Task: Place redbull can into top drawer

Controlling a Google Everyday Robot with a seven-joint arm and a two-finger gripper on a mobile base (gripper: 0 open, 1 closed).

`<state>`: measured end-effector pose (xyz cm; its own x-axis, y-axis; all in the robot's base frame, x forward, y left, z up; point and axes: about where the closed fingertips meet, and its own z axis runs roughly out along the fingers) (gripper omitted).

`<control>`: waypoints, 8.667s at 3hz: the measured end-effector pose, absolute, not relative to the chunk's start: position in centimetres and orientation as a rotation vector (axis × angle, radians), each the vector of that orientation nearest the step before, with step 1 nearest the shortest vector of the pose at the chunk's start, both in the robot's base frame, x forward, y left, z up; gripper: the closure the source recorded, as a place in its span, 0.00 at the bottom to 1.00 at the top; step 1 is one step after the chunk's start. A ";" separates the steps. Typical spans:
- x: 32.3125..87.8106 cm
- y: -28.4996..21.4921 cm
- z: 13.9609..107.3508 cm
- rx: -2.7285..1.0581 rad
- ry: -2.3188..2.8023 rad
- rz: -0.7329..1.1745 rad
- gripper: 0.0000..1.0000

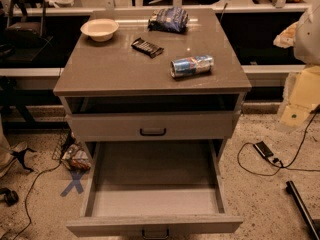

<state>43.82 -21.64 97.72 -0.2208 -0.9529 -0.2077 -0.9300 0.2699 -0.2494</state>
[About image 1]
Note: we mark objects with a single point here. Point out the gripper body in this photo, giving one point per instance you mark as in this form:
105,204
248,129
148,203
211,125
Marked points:
308,37

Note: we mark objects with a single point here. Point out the blue silver redbull can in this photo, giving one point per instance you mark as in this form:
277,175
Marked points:
191,66

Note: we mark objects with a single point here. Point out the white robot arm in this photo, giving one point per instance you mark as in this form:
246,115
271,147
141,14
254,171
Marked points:
307,36

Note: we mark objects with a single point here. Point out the closed middle drawer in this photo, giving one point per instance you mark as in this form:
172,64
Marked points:
152,126

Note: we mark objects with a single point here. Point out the grey drawer cabinet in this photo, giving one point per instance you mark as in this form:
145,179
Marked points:
114,78

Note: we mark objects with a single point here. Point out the open bottom drawer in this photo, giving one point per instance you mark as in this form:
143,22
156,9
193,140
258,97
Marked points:
154,190

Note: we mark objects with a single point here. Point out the black bar on floor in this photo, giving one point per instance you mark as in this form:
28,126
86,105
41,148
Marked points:
313,225

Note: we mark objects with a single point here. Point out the blue chip bag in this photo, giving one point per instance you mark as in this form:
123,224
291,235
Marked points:
174,19

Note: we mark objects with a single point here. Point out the black snack bar wrapper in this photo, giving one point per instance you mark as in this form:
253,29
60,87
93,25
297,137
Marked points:
147,48

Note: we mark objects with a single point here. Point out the white ceramic bowl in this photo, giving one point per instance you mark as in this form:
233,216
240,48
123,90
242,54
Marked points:
100,30

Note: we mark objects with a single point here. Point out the snack packets on floor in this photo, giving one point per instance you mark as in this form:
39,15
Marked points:
75,158

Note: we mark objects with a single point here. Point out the blue tape cross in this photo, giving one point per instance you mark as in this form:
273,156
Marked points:
75,183

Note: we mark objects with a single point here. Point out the black chair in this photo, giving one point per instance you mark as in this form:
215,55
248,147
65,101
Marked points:
23,39

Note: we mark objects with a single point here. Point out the black caster wheel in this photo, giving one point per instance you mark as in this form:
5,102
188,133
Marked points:
10,197

